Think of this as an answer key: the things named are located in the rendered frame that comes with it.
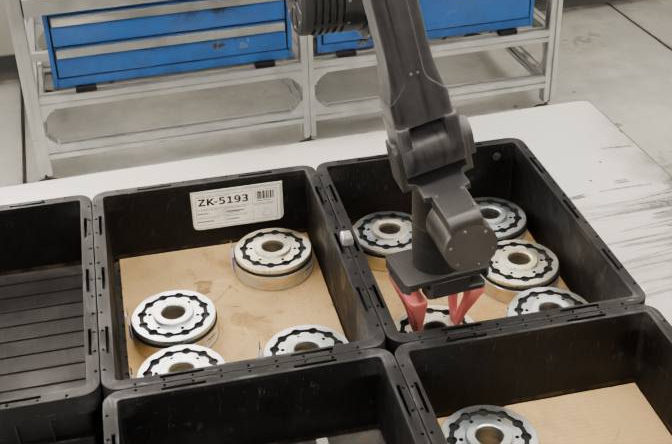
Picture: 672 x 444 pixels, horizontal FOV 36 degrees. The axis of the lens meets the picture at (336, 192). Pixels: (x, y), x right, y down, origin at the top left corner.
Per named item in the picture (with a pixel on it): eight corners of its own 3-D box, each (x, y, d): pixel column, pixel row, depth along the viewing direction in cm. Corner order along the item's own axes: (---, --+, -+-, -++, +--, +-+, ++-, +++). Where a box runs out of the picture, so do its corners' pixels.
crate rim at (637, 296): (314, 178, 145) (313, 163, 144) (518, 150, 150) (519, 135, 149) (390, 362, 112) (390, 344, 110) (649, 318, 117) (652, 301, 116)
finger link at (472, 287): (484, 337, 121) (487, 271, 116) (427, 352, 119) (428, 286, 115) (458, 303, 127) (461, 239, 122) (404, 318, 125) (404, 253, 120)
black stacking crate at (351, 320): (105, 267, 145) (93, 197, 139) (315, 236, 150) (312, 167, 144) (118, 476, 112) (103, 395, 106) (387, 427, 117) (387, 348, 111)
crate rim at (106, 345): (94, 208, 140) (91, 192, 139) (313, 178, 145) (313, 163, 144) (104, 410, 106) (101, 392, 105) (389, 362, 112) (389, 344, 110)
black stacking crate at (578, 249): (317, 236, 150) (315, 167, 144) (513, 207, 155) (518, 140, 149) (391, 427, 117) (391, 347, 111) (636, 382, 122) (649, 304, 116)
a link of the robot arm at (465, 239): (459, 107, 110) (382, 133, 109) (502, 158, 101) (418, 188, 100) (476, 197, 117) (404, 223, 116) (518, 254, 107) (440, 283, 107)
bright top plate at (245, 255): (229, 237, 142) (229, 233, 142) (302, 226, 144) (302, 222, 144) (241, 280, 134) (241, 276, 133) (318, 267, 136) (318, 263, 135)
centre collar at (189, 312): (151, 306, 129) (151, 302, 128) (191, 300, 129) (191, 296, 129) (155, 331, 124) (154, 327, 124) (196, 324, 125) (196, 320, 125)
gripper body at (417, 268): (490, 279, 117) (493, 224, 113) (406, 300, 115) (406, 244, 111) (464, 248, 123) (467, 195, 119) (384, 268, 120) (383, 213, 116)
